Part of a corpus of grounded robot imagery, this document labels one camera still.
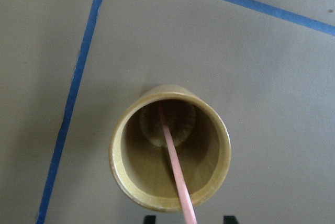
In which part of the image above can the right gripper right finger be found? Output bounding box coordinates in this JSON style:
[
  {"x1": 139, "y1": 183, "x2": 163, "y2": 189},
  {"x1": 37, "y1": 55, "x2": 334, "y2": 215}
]
[{"x1": 223, "y1": 216, "x2": 238, "y2": 224}]

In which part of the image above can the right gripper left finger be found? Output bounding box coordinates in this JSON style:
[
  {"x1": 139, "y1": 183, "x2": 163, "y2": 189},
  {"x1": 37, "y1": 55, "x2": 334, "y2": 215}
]
[{"x1": 143, "y1": 215, "x2": 156, "y2": 224}]

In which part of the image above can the pink chopstick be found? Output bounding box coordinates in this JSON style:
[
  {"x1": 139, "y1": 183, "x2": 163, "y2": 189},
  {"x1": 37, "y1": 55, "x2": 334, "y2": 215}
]
[{"x1": 158, "y1": 102, "x2": 197, "y2": 224}]

